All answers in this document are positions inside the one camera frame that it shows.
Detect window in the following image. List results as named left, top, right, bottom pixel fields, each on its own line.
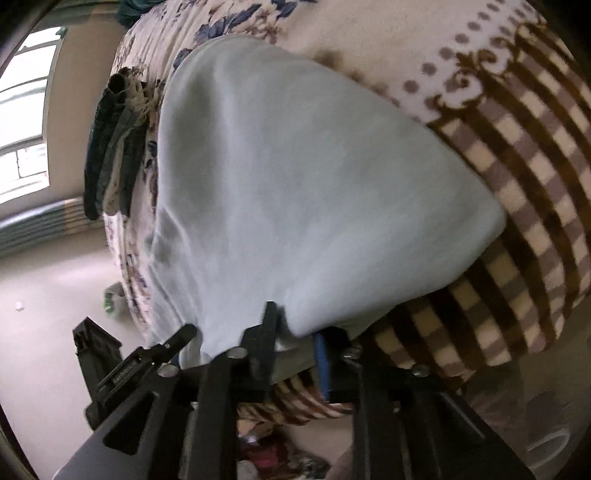
left=0, top=25, right=68, bottom=207

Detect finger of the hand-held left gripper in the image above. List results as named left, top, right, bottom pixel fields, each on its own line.
left=84, top=323, right=199, bottom=430
left=71, top=318, right=124, bottom=409

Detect light blue pants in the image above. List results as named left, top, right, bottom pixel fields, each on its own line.
left=150, top=36, right=509, bottom=372

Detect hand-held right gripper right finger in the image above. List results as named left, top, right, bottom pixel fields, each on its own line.
left=314, top=328, right=537, bottom=480

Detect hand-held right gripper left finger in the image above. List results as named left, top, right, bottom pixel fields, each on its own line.
left=52, top=301, right=280, bottom=480

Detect dark teal duvet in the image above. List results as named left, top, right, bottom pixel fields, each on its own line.
left=115, top=0, right=160, bottom=25

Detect grey folded jeans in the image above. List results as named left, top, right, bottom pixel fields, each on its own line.
left=99, top=111, right=137, bottom=215

